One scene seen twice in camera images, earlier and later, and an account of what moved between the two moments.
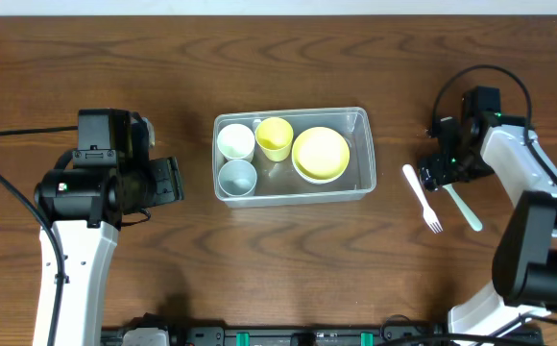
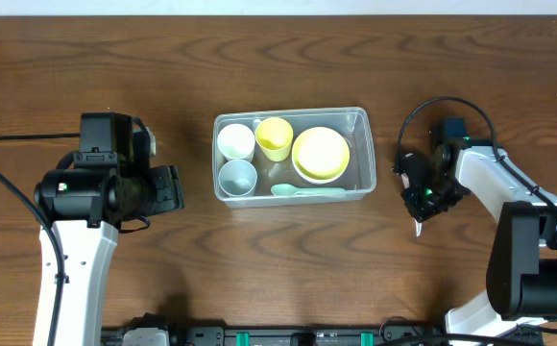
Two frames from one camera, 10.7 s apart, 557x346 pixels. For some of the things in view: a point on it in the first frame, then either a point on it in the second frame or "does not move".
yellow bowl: x=320 y=155 does not move
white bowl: x=317 y=181 does not move
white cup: x=236 y=141 does not move
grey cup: x=237 y=177 does not move
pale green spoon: x=473 y=220 -> x=283 y=189
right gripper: x=433 y=172 -> x=417 y=203
